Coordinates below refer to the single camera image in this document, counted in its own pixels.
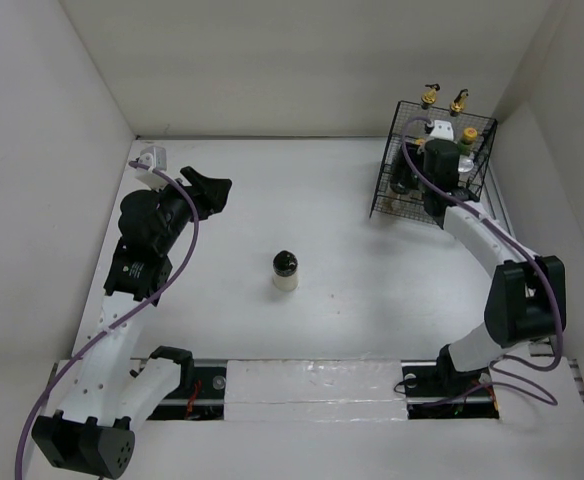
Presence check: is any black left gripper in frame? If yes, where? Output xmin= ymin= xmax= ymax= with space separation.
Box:
xmin=150 ymin=167 xmax=229 ymax=254

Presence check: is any glass oil bottle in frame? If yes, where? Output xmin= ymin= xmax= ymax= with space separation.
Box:
xmin=420 ymin=83 xmax=440 ymax=111
xmin=448 ymin=89 xmax=469 ymax=117

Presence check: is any blue label silver cap jar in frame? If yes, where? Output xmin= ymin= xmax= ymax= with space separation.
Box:
xmin=458 ymin=155 xmax=475 ymax=175

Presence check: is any yellow cap sauce bottle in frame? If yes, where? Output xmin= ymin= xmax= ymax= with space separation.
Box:
xmin=457 ymin=127 xmax=478 ymax=156
xmin=389 ymin=158 xmax=418 ymax=195

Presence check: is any brown spice jar black cap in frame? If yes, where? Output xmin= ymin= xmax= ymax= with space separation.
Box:
xmin=388 ymin=195 xmax=422 ymax=210

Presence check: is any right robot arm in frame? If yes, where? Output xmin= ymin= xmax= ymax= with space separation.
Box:
xmin=401 ymin=138 xmax=567 ymax=394

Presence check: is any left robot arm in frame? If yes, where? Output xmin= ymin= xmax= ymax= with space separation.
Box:
xmin=31 ymin=161 xmax=232 ymax=479

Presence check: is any white spice jar black cap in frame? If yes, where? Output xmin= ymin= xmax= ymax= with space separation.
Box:
xmin=272 ymin=250 xmax=299 ymax=292

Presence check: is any black wire rack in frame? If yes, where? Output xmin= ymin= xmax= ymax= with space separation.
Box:
xmin=370 ymin=100 xmax=498 ymax=224

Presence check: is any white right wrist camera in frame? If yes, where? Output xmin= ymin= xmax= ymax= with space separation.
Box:
xmin=427 ymin=120 xmax=455 ymax=141

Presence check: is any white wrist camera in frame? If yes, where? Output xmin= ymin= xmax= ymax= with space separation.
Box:
xmin=134 ymin=146 xmax=167 ymax=191
xmin=427 ymin=120 xmax=455 ymax=141

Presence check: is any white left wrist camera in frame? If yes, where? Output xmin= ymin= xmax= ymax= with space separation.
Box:
xmin=134 ymin=146 xmax=167 ymax=191

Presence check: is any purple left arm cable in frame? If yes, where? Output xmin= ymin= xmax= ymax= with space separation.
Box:
xmin=15 ymin=158 xmax=201 ymax=480

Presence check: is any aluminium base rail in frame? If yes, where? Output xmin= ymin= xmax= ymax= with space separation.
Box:
xmin=46 ymin=357 xmax=503 ymax=422

